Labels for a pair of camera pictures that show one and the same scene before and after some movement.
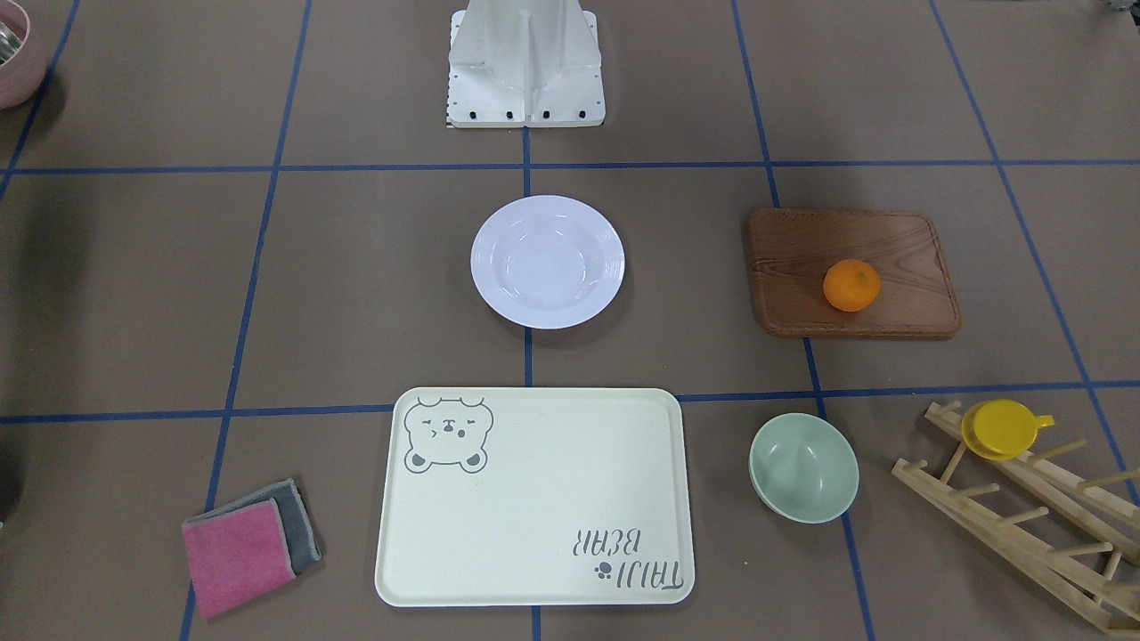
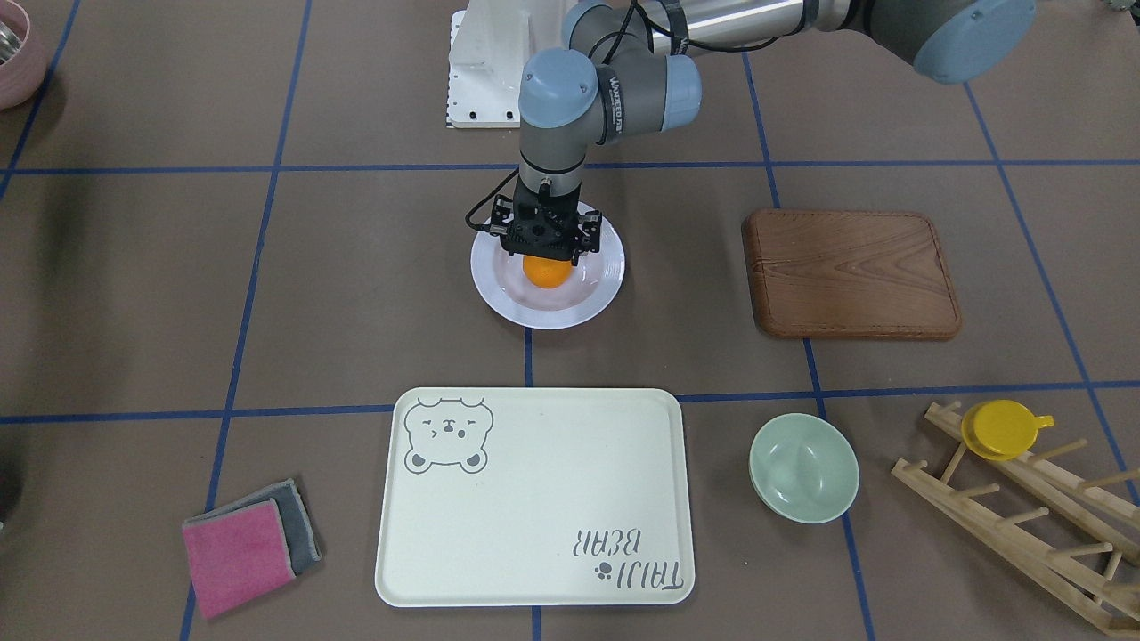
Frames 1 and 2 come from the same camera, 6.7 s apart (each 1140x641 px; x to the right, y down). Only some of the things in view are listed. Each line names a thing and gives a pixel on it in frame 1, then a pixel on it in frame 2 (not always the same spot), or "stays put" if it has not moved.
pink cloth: x=237 y=555 stays put
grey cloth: x=298 y=533 stays put
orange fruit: x=850 y=285 -> x=545 y=272
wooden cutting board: x=791 y=251 stays put
